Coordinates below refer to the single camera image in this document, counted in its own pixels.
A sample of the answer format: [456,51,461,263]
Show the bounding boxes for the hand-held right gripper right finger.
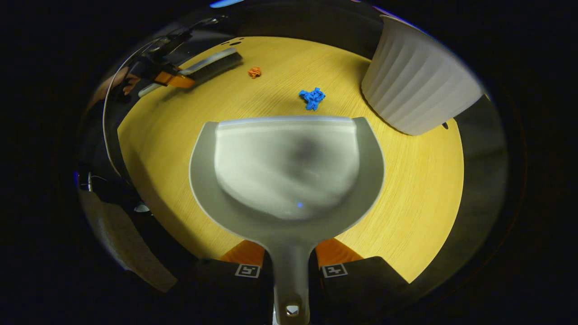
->
[309,238,411,325]

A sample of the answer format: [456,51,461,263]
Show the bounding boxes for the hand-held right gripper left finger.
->
[178,239,275,325]

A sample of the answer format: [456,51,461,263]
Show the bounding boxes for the small white broom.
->
[137,47,243,98]

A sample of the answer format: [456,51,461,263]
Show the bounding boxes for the blue paper scrap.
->
[298,87,326,111]

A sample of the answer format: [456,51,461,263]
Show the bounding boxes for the white dustpan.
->
[189,115,386,325]

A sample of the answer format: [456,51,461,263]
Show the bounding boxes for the white garbage bin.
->
[360,15,485,136]

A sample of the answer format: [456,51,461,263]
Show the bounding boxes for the wooden desktop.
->
[117,36,465,284]

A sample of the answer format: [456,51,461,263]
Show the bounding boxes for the person's beige trousers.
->
[79,190,179,293]

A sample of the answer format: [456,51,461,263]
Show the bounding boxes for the white cable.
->
[102,37,163,177]

